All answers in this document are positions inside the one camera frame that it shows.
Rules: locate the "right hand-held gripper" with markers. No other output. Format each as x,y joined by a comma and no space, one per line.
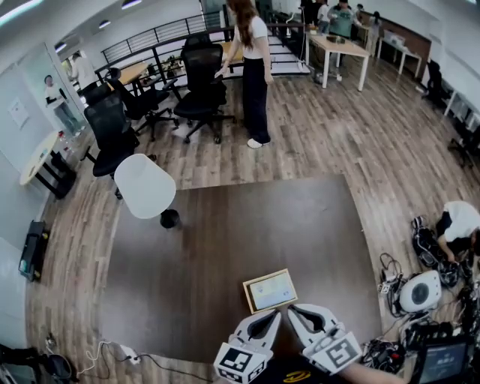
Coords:
337,354

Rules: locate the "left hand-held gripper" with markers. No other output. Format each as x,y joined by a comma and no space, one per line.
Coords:
240,360

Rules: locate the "wooden tray container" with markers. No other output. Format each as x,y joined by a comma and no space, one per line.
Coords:
246,296

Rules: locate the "white packet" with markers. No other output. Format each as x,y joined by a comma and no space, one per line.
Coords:
272,291

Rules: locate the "person's right forearm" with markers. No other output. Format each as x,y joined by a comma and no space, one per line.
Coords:
375,375

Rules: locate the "person's black shirt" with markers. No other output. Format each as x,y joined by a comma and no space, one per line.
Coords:
292,375

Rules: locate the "white round device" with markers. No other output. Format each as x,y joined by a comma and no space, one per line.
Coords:
420,291

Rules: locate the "white power strip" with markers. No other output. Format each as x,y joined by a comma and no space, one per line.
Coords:
129,353

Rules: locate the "black monitor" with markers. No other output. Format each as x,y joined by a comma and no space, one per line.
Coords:
444,362

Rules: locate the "black backpack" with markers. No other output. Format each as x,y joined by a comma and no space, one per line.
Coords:
425,240

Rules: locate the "black case with yellow wheels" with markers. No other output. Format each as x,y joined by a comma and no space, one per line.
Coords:
33,249

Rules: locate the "black mesh office chair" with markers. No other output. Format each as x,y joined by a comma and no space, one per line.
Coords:
144,101
110,135
202,75

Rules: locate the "white-legged wooden table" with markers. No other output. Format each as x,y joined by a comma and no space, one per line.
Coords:
339,45

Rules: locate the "round white table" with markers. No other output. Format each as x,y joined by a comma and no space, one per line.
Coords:
37,157

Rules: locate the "long white side table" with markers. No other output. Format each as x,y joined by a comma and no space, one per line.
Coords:
399,47

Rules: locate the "wooden desk with black legs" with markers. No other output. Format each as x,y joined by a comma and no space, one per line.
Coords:
131,71

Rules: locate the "black metal railing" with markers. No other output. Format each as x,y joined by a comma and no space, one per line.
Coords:
165,33

